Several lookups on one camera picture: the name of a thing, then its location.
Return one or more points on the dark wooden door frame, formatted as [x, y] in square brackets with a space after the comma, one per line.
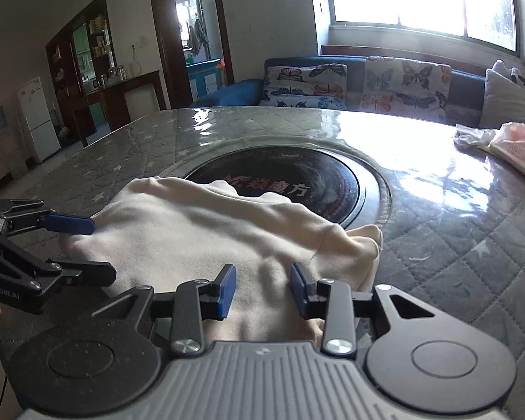
[159, 35]

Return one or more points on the dark wooden cabinet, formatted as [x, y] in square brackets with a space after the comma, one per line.
[96, 83]

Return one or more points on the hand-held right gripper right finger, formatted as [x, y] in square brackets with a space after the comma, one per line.
[298, 292]

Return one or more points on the butterfly print cushion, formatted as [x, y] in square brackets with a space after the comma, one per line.
[304, 85]
[404, 85]

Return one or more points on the white crumpled plastic bag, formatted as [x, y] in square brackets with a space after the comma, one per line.
[472, 135]

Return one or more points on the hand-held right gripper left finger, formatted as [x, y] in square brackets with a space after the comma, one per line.
[225, 292]

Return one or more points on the blue cabinet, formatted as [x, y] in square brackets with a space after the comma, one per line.
[203, 78]

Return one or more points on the white refrigerator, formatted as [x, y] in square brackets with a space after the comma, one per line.
[37, 118]

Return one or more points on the round black table hob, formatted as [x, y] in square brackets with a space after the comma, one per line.
[288, 179]

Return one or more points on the blue sofa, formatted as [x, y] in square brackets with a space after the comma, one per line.
[245, 92]

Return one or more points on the black and white plush toy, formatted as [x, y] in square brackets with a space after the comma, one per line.
[514, 76]

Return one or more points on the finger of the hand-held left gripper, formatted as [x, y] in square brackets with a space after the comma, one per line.
[89, 273]
[72, 224]

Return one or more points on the water dispenser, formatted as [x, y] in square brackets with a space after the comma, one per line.
[6, 140]

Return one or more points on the cream sweater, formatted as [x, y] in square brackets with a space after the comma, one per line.
[192, 236]

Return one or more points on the hanging clothes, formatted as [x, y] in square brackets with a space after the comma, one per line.
[197, 35]

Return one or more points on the grey pillow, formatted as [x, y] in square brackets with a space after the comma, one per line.
[509, 105]

